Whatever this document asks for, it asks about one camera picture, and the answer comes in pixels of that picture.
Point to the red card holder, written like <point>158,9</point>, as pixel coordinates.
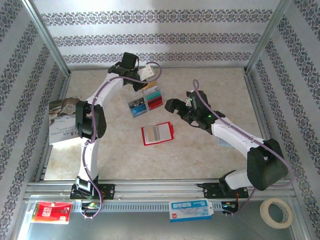
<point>165,132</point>

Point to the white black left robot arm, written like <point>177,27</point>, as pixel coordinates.
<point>90,160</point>

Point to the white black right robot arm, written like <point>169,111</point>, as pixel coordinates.
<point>232,135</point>

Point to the gold card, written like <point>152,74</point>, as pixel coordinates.
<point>152,85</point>

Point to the clear plastic card case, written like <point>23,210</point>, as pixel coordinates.
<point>133,96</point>

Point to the white grey card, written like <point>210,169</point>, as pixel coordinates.
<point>153,90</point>

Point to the dark blue card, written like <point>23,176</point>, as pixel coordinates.
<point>136,103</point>

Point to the pale blue grey card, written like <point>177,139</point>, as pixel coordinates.
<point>222,143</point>

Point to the paperback book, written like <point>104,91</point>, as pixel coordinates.
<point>62,115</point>

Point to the blue white packet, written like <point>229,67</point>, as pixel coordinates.
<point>190,210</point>

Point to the small circuit board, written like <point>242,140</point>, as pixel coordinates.
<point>228,205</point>
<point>91,205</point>

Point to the masking tape roll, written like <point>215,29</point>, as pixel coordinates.
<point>263,211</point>

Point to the red packet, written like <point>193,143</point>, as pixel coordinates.
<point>50,212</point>

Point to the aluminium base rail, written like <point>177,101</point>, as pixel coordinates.
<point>160,190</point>

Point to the aluminium frame post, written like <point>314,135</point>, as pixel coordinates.
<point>47,37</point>
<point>268,37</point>

